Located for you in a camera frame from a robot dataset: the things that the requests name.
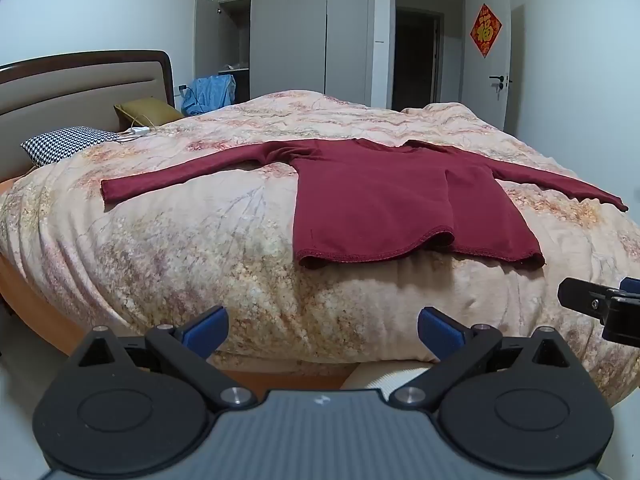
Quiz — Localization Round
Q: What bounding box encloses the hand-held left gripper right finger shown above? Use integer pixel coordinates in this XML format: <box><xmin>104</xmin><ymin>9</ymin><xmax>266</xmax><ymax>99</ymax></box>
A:
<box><xmin>390</xmin><ymin>306</ymin><xmax>573</xmax><ymax>409</ymax></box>

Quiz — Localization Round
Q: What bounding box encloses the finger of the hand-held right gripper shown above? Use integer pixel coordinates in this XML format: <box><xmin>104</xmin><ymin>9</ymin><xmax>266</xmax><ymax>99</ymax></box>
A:
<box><xmin>557</xmin><ymin>276</ymin><xmax>640</xmax><ymax>346</ymax></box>

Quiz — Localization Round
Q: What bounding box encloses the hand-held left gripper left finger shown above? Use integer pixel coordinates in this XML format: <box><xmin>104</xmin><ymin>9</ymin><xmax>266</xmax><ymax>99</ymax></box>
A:
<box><xmin>72</xmin><ymin>305</ymin><xmax>258</xmax><ymax>411</ymax></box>

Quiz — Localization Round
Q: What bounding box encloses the dark red long-sleeve shirt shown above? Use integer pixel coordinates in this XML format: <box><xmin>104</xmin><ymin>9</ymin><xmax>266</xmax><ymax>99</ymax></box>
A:
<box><xmin>100</xmin><ymin>137</ymin><xmax>630</xmax><ymax>271</ymax></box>

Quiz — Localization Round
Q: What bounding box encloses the floral beige quilt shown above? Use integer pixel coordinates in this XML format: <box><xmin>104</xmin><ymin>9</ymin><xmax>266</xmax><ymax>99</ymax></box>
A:
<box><xmin>0</xmin><ymin>89</ymin><xmax>640</xmax><ymax>406</ymax></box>

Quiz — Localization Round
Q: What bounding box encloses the beige cloth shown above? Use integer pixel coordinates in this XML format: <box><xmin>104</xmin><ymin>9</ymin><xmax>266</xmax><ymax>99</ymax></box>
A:
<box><xmin>340</xmin><ymin>364</ymin><xmax>431</xmax><ymax>391</ymax></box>

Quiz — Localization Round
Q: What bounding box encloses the white door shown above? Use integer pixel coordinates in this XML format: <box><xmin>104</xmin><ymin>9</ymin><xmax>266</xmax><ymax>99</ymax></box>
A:
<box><xmin>462</xmin><ymin>0</ymin><xmax>512</xmax><ymax>133</ymax></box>

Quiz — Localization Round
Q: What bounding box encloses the olive yellow pillow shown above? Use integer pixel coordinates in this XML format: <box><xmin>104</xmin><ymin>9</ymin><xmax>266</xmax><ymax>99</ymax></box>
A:
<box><xmin>114</xmin><ymin>98</ymin><xmax>185</xmax><ymax>133</ymax></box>

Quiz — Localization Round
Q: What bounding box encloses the houndstooth pillow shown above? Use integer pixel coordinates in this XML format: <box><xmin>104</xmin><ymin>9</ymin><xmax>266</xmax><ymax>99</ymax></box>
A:
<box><xmin>21</xmin><ymin>127</ymin><xmax>121</xmax><ymax>167</ymax></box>

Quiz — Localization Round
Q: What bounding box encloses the blue garment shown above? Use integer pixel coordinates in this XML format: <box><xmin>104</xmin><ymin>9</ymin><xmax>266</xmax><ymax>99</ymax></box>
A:
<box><xmin>181</xmin><ymin>75</ymin><xmax>237</xmax><ymax>117</ymax></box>

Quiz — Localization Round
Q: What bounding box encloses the padded bed headboard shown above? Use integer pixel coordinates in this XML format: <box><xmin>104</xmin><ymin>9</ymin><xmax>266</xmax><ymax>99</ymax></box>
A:
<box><xmin>0</xmin><ymin>50</ymin><xmax>176</xmax><ymax>181</ymax></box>

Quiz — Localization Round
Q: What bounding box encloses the red diamond door decoration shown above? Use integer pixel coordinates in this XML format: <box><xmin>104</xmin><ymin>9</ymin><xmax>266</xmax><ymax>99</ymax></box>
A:
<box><xmin>469</xmin><ymin>3</ymin><xmax>502</xmax><ymax>59</ymax></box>

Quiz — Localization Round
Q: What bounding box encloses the grey wardrobe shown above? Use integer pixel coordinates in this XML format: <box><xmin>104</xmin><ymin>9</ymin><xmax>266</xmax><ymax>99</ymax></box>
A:
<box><xmin>194</xmin><ymin>0</ymin><xmax>376</xmax><ymax>108</ymax></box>

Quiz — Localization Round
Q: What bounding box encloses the white charger cable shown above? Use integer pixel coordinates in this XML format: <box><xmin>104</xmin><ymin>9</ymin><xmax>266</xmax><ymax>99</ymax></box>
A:
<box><xmin>117</xmin><ymin>114</ymin><xmax>162</xmax><ymax>144</ymax></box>

